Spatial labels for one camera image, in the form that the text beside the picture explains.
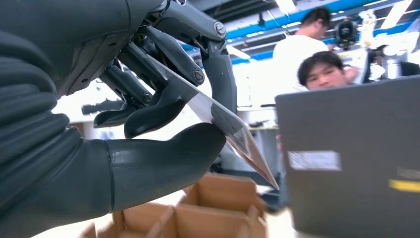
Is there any white ID card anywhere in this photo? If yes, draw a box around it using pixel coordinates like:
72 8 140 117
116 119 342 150
144 54 280 191

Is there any seated person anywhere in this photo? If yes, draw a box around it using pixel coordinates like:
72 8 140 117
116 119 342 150
297 51 361 92

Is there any wooden card organizer box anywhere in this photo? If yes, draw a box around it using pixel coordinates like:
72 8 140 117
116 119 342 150
80 173 268 238

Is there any grey laptop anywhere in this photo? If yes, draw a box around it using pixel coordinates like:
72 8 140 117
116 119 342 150
275 74 420 238

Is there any ribbed grey left arm sleeve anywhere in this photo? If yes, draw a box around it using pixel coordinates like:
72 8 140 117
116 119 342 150
0 29 114 238

